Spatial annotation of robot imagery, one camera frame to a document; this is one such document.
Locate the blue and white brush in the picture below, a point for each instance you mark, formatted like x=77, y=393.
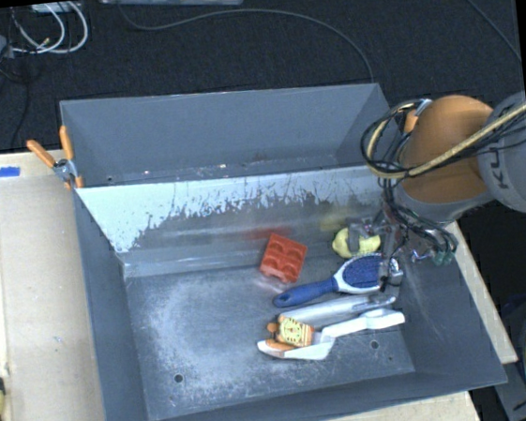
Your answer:
x=360, y=275

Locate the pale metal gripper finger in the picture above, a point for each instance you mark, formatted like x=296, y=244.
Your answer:
x=356, y=236
x=391, y=272

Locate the pale wood flat board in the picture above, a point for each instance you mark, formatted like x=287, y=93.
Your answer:
x=42, y=301

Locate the white plastic scoop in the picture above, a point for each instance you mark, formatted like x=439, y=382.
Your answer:
x=370, y=322

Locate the yellow soft toy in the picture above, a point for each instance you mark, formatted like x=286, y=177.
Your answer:
x=342, y=243

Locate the silver grey long tool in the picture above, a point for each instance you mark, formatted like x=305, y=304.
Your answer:
x=331, y=309

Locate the red-orange ridged block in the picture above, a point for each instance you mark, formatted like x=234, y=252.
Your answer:
x=282, y=258

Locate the grey metal bin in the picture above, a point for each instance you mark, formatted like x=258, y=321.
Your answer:
x=211, y=333

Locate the orange and yellow toy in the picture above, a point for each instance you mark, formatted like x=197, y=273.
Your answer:
x=294, y=331

